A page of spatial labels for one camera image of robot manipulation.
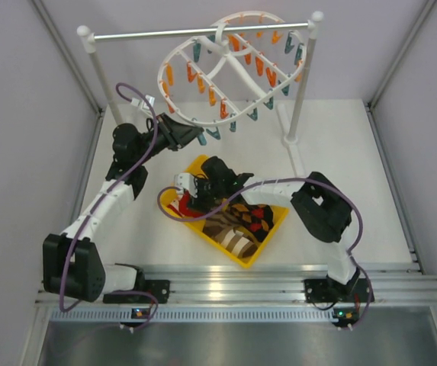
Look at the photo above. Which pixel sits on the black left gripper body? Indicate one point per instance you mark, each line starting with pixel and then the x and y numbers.
pixel 168 133

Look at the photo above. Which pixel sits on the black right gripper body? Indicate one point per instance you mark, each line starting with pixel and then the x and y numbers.
pixel 208 194

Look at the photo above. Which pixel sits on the teal clothespin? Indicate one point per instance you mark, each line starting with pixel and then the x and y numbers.
pixel 232 127
pixel 215 133
pixel 201 138

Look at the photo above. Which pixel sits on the red santa sock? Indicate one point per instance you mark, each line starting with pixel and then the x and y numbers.
pixel 179 206

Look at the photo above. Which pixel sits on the white round clip hanger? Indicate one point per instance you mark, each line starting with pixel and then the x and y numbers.
pixel 244 63

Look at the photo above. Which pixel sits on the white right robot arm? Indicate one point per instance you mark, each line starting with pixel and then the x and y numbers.
pixel 332 220

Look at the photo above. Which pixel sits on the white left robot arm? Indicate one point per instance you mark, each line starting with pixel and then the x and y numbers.
pixel 73 261

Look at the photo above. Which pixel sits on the brown striped sock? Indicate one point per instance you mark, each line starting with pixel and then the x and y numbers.
pixel 219 225
pixel 235 242

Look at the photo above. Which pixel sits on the orange clothespin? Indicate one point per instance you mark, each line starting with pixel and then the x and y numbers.
pixel 224 112
pixel 212 96

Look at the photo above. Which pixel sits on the yellow plastic bin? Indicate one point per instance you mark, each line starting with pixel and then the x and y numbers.
pixel 167 196

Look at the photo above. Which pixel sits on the black argyle sock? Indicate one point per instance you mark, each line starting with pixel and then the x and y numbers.
pixel 256 219

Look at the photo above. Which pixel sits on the white drying rack stand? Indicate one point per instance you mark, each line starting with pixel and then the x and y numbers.
pixel 288 107

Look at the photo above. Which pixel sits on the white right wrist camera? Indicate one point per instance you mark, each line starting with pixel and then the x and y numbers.
pixel 185 183

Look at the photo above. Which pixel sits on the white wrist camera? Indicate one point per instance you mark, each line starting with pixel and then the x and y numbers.
pixel 142 104
pixel 185 183

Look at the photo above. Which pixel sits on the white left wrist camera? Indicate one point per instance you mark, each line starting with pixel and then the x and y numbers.
pixel 142 104

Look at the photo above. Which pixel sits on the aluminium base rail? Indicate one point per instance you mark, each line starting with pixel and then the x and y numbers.
pixel 280 293

